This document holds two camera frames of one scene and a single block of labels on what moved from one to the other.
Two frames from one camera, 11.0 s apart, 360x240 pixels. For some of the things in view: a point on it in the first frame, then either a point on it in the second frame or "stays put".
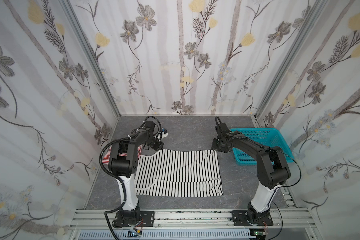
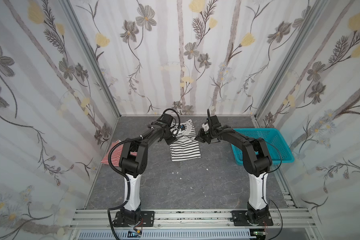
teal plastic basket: (271, 137) stays put
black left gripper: (155, 144) -> (172, 138)
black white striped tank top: (179, 173) -> (186, 147)
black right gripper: (218, 144) -> (201, 136)
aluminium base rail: (215, 220) stays put
